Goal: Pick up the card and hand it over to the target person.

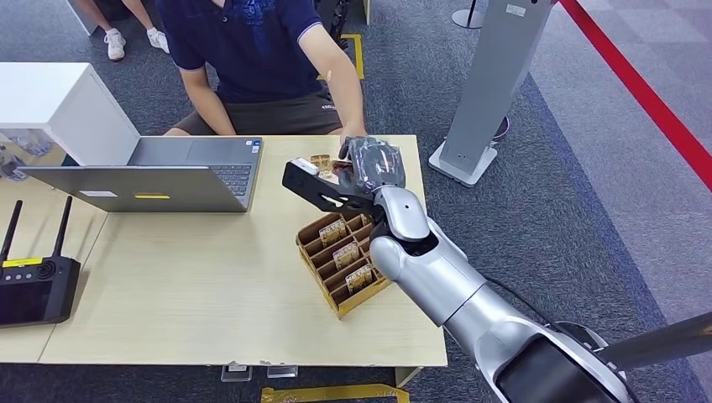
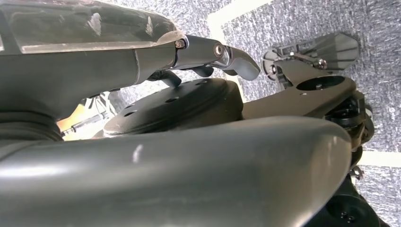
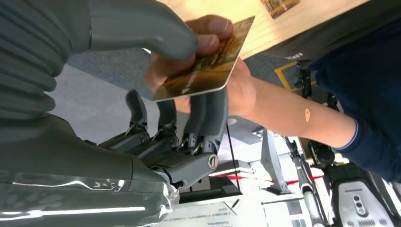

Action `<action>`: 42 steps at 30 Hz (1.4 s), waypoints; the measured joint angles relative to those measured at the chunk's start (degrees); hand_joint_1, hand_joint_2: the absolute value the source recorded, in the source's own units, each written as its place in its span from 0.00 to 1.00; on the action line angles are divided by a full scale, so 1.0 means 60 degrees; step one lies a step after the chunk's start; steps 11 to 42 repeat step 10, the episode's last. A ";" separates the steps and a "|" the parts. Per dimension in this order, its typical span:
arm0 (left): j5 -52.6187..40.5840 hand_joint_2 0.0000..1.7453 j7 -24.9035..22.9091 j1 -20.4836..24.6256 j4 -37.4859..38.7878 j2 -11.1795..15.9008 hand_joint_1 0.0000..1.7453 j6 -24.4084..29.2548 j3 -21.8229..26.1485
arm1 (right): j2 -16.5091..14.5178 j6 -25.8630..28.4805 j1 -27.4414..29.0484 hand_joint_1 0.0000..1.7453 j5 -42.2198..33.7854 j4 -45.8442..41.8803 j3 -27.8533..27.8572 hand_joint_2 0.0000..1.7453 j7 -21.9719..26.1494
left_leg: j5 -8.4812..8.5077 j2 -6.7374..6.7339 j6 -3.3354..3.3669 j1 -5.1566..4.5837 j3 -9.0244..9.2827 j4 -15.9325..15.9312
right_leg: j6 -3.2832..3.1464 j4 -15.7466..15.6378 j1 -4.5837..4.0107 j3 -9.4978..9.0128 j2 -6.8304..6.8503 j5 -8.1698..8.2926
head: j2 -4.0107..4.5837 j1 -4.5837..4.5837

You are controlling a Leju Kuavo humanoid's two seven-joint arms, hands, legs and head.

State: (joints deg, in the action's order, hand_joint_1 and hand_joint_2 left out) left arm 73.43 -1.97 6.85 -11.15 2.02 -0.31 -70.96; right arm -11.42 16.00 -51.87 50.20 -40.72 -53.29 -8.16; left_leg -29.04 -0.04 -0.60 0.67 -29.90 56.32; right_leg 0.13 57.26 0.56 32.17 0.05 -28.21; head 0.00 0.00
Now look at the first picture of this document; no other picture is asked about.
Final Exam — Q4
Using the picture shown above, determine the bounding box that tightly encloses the yellow floor tape strip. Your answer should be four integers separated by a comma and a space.
260, 384, 411, 403

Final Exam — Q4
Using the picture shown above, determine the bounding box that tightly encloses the table leg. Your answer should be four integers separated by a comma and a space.
394, 366, 424, 390

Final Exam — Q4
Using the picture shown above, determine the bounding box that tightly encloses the black remote controller with antennas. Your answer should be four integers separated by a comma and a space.
0, 196, 83, 329

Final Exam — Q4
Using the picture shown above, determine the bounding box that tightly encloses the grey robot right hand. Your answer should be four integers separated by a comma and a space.
338, 135, 408, 194

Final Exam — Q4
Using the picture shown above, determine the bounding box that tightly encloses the person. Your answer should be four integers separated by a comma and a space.
154, 0, 369, 147
71, 0, 170, 62

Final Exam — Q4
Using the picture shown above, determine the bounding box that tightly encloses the cardboard card tray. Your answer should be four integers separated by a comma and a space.
295, 210, 395, 321

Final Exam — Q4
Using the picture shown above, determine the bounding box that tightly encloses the black floor equipment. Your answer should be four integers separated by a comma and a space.
314, 0, 352, 54

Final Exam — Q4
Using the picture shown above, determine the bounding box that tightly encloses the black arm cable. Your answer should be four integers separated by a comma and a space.
488, 276, 552, 327

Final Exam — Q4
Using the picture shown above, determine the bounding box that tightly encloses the dark grey metal bar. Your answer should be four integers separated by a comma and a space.
596, 311, 712, 372

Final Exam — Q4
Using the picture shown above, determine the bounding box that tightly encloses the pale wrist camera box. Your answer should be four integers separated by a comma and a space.
281, 156, 322, 187

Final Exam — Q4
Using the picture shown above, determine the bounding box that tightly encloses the red floor tape line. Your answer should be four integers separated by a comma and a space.
558, 0, 712, 194

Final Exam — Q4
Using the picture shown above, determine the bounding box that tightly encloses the yellow controller label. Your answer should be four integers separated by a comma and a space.
2, 256, 45, 270

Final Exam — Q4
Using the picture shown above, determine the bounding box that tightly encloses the grey laptop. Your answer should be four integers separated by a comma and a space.
19, 136, 264, 214

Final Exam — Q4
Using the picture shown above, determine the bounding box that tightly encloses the yellow floor tape square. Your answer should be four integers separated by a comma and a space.
317, 34, 366, 82

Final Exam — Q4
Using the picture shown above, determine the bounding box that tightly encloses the stanchion base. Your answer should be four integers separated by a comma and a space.
451, 0, 487, 30

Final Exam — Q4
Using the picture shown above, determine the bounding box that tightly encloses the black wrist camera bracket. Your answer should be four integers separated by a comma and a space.
281, 169, 386, 222

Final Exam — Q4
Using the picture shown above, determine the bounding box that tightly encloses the white cabinet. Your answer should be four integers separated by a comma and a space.
0, 62, 141, 167

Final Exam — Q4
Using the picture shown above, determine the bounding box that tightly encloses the clear plastic packaging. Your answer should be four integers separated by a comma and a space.
0, 128, 55, 182

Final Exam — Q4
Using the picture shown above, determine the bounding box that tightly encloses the grey kiosk stand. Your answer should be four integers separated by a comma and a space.
427, 0, 558, 189

